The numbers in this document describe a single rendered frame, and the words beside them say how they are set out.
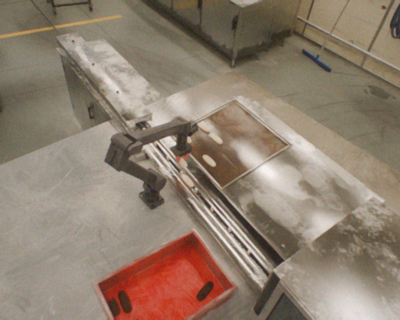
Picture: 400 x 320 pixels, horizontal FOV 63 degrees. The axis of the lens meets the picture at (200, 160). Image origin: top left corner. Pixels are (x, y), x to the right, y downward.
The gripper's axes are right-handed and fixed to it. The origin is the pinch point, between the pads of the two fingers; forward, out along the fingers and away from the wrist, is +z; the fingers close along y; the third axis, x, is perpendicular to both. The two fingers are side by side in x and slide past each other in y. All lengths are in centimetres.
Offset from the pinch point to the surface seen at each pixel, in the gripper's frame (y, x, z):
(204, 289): 28, 61, 9
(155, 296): 46, 51, 10
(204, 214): 6.6, 31.7, 7.2
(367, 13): -369, -116, 31
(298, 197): -36, 52, 1
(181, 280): 33, 52, 10
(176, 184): 8.0, 8.0, 7.3
